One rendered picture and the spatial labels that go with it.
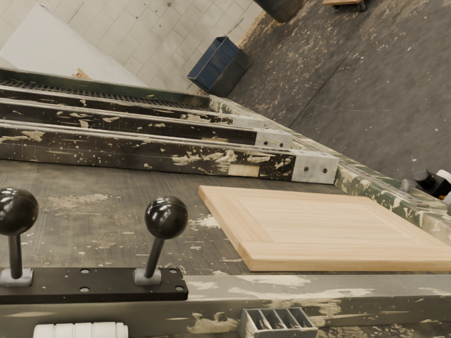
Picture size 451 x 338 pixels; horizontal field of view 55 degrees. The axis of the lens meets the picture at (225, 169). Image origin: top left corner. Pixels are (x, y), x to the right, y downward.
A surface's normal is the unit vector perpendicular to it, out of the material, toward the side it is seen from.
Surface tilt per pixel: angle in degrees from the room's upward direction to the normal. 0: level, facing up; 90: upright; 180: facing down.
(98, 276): 60
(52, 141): 90
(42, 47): 90
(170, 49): 90
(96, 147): 90
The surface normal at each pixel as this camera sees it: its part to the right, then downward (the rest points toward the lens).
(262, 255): 0.17, -0.95
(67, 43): 0.27, 0.31
